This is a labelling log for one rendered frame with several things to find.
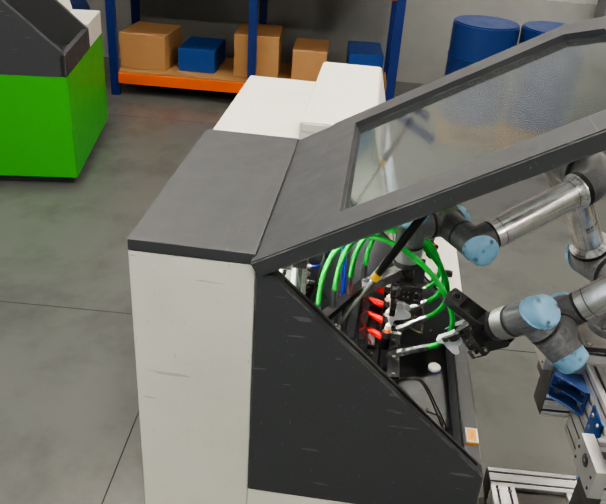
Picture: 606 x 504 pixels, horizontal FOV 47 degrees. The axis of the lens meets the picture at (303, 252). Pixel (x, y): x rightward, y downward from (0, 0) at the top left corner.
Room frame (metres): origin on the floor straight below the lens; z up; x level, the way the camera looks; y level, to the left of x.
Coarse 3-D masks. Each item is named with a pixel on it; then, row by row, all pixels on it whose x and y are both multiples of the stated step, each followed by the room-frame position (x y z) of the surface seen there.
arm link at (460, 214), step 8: (464, 208) 1.65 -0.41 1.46; (440, 216) 1.60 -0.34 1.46; (448, 216) 1.60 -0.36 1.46; (456, 216) 1.59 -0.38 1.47; (464, 216) 1.62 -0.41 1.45; (440, 224) 1.59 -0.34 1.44; (448, 224) 1.58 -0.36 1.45; (440, 232) 1.59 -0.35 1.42; (448, 232) 1.56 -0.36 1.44; (448, 240) 1.56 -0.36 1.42
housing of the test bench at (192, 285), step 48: (240, 96) 2.42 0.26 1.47; (288, 96) 2.46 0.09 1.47; (240, 144) 1.89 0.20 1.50; (288, 144) 1.91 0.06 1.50; (192, 192) 1.55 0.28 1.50; (240, 192) 1.57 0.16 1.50; (144, 240) 1.30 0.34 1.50; (192, 240) 1.31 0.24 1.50; (240, 240) 1.33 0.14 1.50; (144, 288) 1.30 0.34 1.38; (192, 288) 1.29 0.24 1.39; (240, 288) 1.28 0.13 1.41; (144, 336) 1.30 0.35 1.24; (192, 336) 1.29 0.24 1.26; (240, 336) 1.28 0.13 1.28; (144, 384) 1.30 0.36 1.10; (192, 384) 1.29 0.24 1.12; (240, 384) 1.28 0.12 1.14; (144, 432) 1.30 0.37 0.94; (192, 432) 1.29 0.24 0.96; (240, 432) 1.28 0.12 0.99; (144, 480) 1.30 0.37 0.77; (192, 480) 1.29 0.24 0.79; (240, 480) 1.28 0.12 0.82
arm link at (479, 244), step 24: (576, 168) 1.69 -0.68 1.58; (600, 168) 1.66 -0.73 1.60; (552, 192) 1.61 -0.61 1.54; (576, 192) 1.61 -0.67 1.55; (600, 192) 1.63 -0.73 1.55; (504, 216) 1.56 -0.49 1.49; (528, 216) 1.55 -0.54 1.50; (552, 216) 1.58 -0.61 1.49; (456, 240) 1.53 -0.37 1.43; (480, 240) 1.48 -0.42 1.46; (504, 240) 1.52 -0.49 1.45; (480, 264) 1.47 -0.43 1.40
